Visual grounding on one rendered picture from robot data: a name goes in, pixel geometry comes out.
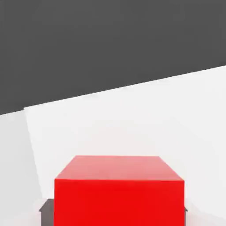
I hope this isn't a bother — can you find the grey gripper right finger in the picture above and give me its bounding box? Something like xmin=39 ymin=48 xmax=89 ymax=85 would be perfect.
xmin=184 ymin=207 xmax=193 ymax=226

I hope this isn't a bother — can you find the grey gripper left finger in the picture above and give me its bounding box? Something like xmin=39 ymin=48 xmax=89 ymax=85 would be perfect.
xmin=34 ymin=198 xmax=55 ymax=226

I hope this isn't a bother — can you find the small red cube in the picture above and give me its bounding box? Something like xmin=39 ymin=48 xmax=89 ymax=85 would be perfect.
xmin=53 ymin=155 xmax=185 ymax=226

